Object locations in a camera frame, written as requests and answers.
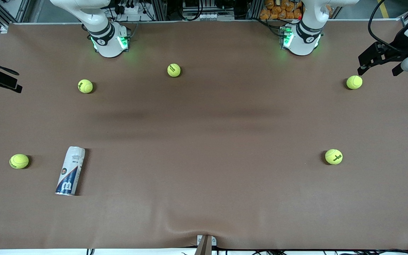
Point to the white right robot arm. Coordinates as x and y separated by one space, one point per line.
106 42

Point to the brown table mat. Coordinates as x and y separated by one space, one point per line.
204 177

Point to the white connector row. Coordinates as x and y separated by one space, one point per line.
207 16

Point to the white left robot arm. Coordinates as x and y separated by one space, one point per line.
305 39

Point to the yellow tennis ball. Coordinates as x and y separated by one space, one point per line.
333 156
174 70
354 82
85 86
19 161

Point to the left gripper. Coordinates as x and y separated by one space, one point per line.
399 47

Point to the aluminium frame post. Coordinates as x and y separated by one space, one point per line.
159 10

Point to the grey metal mount bracket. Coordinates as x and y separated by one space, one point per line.
205 242

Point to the pile of orange objects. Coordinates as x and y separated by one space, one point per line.
282 10

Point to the white blue tennis ball can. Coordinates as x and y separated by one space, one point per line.
70 170

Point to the white power strip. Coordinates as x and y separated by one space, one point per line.
133 10

